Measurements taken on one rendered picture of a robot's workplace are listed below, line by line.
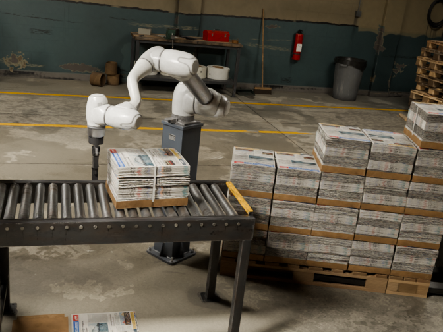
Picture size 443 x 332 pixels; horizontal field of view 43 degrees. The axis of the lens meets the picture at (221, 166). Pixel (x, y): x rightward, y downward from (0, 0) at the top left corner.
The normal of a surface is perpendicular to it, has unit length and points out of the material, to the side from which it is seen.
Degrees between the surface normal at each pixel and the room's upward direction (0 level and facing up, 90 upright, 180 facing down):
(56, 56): 90
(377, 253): 89
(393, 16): 90
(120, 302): 0
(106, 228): 90
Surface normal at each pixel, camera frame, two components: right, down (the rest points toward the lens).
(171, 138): -0.63, 0.18
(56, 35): 0.26, 0.34
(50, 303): 0.11, -0.94
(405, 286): -0.04, 0.32
